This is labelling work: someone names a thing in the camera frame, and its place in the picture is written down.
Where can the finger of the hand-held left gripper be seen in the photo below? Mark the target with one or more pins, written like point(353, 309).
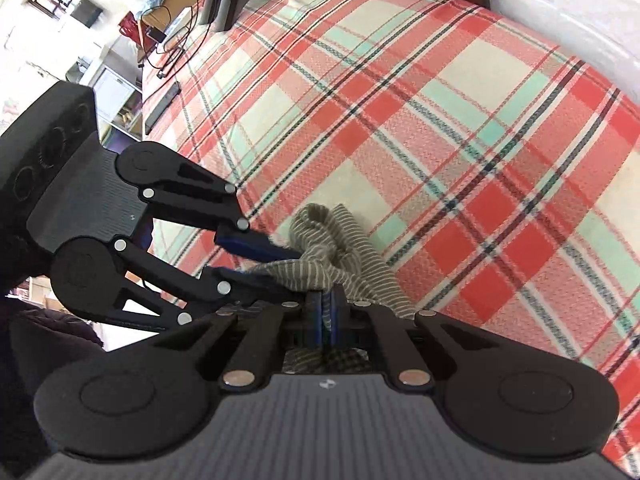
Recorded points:
point(235, 280)
point(245, 244)

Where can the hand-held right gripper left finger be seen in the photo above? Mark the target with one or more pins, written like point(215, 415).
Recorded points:
point(315, 322)

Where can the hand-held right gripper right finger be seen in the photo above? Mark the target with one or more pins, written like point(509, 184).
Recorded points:
point(336, 322)

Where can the grey striped shirt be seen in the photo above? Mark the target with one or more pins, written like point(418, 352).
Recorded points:
point(340, 255)

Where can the white shelf cabinet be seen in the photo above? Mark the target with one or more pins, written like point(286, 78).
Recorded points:
point(115, 100)

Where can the black phone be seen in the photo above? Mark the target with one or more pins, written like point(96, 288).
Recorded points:
point(162, 105)

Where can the red packet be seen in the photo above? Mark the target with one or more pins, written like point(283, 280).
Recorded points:
point(129, 25)

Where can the red plaid bed blanket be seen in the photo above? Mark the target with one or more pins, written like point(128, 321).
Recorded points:
point(400, 135)

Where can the white power strip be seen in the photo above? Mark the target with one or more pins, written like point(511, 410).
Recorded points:
point(179, 24)

